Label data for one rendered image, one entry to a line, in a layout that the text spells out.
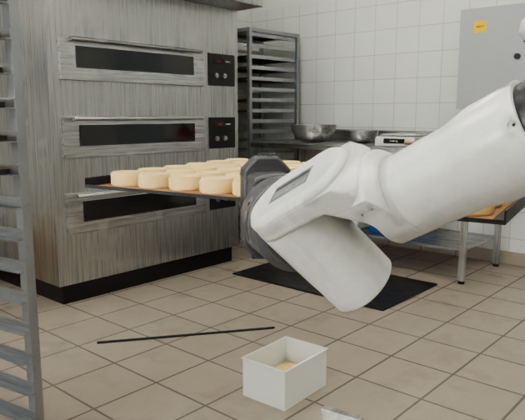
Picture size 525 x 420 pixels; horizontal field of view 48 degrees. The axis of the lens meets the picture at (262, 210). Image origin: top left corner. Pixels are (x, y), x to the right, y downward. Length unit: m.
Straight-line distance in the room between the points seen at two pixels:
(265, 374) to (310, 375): 0.20
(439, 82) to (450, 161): 4.52
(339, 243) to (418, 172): 0.11
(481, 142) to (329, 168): 0.11
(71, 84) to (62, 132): 0.28
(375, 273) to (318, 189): 0.11
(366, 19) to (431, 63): 0.72
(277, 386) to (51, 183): 1.86
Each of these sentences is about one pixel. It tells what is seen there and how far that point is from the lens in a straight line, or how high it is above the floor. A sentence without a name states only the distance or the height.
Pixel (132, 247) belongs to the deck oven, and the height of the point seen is 0.27.
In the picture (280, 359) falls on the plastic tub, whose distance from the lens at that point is 2.63.
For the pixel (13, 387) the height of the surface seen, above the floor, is 0.32.
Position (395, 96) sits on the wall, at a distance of 5.10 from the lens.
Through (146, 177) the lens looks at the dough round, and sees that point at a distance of 0.88.
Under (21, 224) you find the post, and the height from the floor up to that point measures 0.81.
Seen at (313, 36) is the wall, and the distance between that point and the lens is 5.60.
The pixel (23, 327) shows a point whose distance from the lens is 1.86.
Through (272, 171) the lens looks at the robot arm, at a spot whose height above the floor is 1.05.
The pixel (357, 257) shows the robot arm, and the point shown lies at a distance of 0.50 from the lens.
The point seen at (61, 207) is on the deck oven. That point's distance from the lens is 3.57.
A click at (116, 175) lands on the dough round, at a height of 1.02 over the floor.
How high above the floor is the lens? 1.11
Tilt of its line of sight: 9 degrees down
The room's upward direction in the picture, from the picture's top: straight up
